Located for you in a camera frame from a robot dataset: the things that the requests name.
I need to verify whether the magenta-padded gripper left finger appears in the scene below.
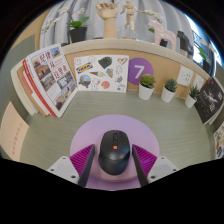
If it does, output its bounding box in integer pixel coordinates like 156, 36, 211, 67
46, 143, 97, 188

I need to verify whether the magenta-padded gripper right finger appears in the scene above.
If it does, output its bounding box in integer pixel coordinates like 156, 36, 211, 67
131, 143, 180, 187

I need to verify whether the black computer mouse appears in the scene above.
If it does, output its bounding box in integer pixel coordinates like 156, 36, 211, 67
97, 129, 131, 175

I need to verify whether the purple mouse pad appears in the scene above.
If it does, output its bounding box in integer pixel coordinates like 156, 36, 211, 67
69, 114, 161, 192

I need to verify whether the colourful picture card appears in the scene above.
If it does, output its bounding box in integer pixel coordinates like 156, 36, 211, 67
213, 121, 224, 160

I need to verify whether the small succulent in white pot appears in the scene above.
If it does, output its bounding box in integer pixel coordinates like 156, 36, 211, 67
184, 85, 201, 109
160, 78, 179, 104
138, 73, 157, 101

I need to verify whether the dark cover book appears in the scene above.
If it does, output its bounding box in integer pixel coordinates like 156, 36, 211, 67
193, 76, 224, 125

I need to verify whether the brown book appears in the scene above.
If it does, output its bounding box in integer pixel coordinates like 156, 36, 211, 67
16, 64, 48, 118

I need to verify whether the red and white magazine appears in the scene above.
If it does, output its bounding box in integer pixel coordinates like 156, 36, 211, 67
22, 43, 79, 118

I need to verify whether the white book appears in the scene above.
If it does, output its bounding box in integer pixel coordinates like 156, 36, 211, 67
10, 59, 39, 117

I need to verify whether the wooden desk back shelf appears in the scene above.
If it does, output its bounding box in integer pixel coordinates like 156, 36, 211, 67
61, 38, 214, 101

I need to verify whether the purple round number sign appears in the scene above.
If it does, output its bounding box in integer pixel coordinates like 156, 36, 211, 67
127, 57, 155, 86

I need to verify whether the white sticker sheet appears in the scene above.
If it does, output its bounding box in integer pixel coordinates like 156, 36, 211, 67
73, 54, 130, 94

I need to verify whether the green divider panel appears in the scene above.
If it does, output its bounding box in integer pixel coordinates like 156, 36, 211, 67
0, 33, 37, 158

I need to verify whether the black horse figure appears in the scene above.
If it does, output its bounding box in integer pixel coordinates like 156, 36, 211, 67
176, 30, 195, 58

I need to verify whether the pink horse figure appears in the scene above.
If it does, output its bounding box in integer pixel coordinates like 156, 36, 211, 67
147, 18, 177, 53

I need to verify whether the large glass window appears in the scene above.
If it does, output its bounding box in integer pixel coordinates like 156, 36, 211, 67
184, 13, 218, 64

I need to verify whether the grey curtain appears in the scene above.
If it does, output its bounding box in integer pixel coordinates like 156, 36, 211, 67
39, 0, 188, 43

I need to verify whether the white wall socket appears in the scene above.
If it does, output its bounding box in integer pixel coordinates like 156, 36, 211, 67
193, 73, 206, 91
176, 65, 195, 88

